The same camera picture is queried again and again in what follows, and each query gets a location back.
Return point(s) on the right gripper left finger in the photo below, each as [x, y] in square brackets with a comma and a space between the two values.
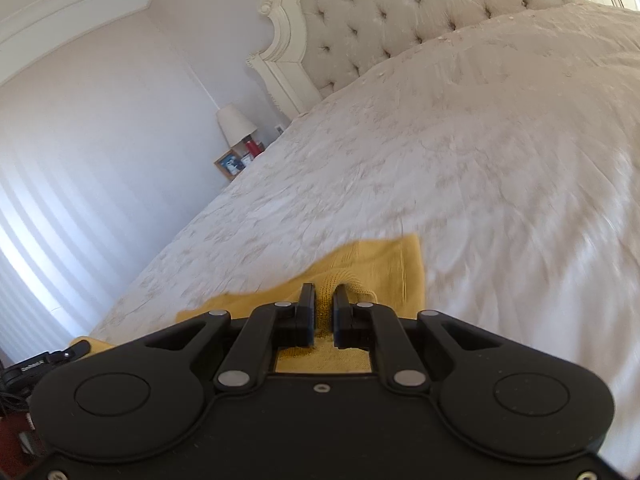
[269, 328]

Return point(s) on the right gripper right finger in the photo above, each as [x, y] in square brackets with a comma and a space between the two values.
[377, 329]

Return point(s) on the yellow knitted sweater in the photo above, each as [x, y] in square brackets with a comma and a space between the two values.
[389, 272]

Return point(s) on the red knitted sleeve forearm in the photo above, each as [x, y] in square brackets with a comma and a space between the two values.
[14, 460]

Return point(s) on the white bedside lamp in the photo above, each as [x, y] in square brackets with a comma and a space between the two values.
[234, 125]

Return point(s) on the white floral bedspread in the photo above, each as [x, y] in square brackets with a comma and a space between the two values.
[510, 148]

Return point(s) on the tufted beige headboard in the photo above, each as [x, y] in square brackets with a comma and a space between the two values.
[321, 46]

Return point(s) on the wooden picture frame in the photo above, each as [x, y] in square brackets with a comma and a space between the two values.
[230, 164]

